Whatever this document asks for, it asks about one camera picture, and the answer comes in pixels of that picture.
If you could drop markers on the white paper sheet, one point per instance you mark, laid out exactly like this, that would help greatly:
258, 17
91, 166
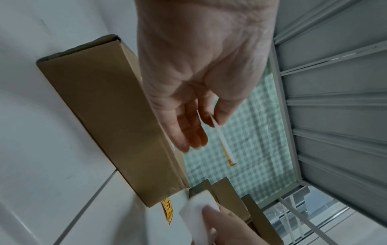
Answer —
196, 210

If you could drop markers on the person's right hand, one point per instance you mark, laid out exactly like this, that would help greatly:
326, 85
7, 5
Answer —
232, 229

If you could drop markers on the thin white orange-printed label strip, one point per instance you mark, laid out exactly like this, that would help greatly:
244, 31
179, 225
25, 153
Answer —
224, 143

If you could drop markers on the person's left hand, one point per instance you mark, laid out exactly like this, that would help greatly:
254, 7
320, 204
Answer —
193, 47

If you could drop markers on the small cardboard box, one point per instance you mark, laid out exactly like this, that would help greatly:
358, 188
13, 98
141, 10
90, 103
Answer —
260, 217

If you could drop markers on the large long cardboard box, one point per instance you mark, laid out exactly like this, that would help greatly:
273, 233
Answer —
115, 114

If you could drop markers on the green checked cloth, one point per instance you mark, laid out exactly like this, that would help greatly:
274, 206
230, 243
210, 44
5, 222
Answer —
260, 143

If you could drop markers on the grey metal slatted frame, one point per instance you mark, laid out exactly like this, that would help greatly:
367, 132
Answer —
332, 95

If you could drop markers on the red yellow sticker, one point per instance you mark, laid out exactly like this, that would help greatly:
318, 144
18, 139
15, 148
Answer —
167, 211

